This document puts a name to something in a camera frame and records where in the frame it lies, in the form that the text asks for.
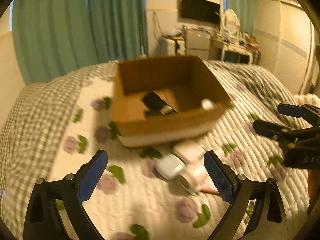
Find silver mini fridge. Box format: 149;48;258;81
184;29;211;60

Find grey checkered bedspread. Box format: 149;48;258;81
0;59;301;230

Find large teal curtain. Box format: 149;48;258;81
12;0;148;85

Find white handheld device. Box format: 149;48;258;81
177;163;208;193

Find white red spray bottle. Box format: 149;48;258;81
201;99;216;111

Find white suitcase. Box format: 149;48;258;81
159;38;185;56

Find white dressing table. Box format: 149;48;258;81
212;39;254;65

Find smartphone with lit screen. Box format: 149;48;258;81
1;189;6;199

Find white floral quilted mat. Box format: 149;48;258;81
49;60;309;239

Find black wall television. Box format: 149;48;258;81
181;0;220;25

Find teal curtain by wardrobe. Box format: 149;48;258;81
226;0;255;36

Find white louvered wardrobe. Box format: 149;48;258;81
254;0;315;94

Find white rounded case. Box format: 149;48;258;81
172;140;205;164

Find long black box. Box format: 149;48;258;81
142;92;178;118

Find black power adapter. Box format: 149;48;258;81
142;92;166;118

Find cream quilted bag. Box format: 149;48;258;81
293;93;320;107

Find brown cardboard box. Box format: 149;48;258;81
111;56;231;148

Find oval vanity mirror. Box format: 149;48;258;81
220;9;240;36

